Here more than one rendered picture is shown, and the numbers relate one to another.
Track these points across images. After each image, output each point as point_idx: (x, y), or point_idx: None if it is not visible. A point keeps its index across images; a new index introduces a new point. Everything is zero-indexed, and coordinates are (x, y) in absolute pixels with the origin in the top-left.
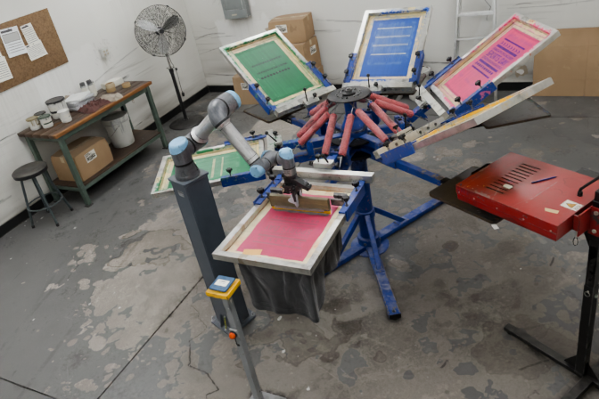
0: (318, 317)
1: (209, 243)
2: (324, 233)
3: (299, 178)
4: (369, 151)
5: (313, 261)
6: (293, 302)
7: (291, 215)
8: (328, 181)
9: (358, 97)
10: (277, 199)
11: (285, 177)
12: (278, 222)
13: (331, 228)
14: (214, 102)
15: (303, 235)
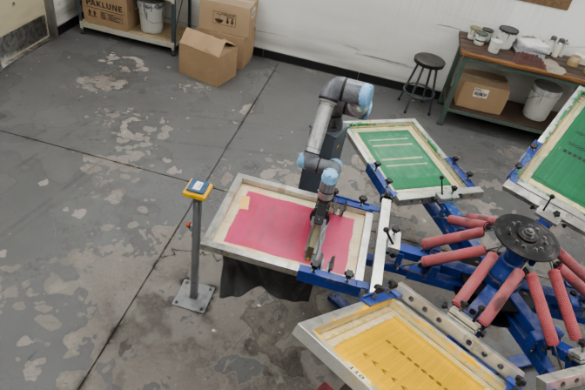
0: (221, 294)
1: (304, 186)
2: (270, 257)
3: (323, 207)
4: None
5: (213, 245)
6: None
7: (307, 228)
8: (391, 262)
9: (514, 246)
10: None
11: None
12: (294, 218)
13: (270, 258)
14: (337, 78)
15: (268, 239)
